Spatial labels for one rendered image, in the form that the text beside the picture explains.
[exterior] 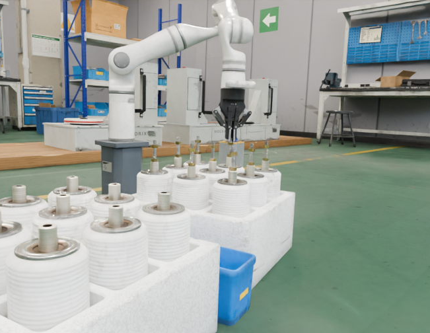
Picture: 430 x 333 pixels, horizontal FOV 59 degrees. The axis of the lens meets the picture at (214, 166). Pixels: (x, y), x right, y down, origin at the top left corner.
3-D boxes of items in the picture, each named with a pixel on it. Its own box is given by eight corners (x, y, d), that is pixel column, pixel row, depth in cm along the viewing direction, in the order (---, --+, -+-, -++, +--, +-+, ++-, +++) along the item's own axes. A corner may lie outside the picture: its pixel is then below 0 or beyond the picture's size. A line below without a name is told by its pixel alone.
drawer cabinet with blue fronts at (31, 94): (10, 128, 610) (8, 84, 599) (40, 128, 644) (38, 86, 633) (24, 131, 570) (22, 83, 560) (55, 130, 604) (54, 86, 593)
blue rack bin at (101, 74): (71, 80, 594) (71, 66, 591) (94, 81, 622) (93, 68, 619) (88, 78, 561) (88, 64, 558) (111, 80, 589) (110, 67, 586)
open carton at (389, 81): (387, 90, 533) (389, 73, 529) (415, 89, 499) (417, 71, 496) (373, 89, 517) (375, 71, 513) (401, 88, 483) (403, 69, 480)
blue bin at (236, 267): (119, 291, 90) (119, 242, 88) (148, 274, 99) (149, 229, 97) (234, 330, 75) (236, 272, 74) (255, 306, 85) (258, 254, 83)
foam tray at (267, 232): (113, 262, 106) (113, 199, 103) (187, 226, 140) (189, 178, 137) (244, 298, 88) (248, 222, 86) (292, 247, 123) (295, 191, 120)
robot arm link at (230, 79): (227, 87, 109) (228, 65, 108) (215, 88, 119) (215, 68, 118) (256, 88, 112) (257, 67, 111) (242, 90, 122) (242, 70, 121)
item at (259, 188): (266, 246, 103) (270, 180, 100) (230, 244, 103) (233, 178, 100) (262, 234, 113) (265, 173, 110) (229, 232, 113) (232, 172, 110)
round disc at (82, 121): (57, 123, 311) (57, 116, 310) (91, 123, 332) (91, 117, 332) (74, 125, 290) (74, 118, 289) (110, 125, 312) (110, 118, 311)
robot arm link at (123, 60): (175, 22, 134) (172, 28, 143) (102, 52, 130) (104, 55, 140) (185, 47, 136) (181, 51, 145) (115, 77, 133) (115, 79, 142)
